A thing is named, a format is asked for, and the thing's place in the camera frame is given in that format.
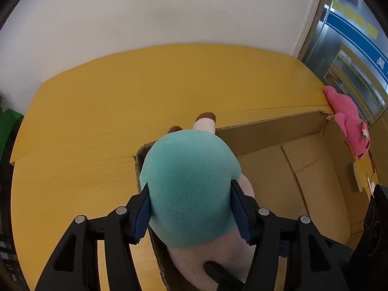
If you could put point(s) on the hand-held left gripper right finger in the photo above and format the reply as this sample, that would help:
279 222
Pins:
241 215

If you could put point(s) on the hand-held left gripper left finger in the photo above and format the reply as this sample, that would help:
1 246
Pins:
142 215

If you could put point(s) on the teal and pink pig plush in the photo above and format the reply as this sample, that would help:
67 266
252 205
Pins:
188 182

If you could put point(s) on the large cardboard box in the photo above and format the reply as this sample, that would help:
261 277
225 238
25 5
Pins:
303 188

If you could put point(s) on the yellow wooden desktop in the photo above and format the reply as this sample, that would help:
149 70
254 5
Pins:
106 112

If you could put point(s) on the pink plush toy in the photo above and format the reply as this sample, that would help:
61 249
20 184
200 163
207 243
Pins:
348 115

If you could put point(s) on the green cloth covered stand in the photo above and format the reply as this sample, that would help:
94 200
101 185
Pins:
7 124

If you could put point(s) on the glass partition with blue band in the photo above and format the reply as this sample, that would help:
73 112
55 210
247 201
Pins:
348 51

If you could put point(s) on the row of yellow sticky notes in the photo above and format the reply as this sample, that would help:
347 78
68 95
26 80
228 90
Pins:
354 18

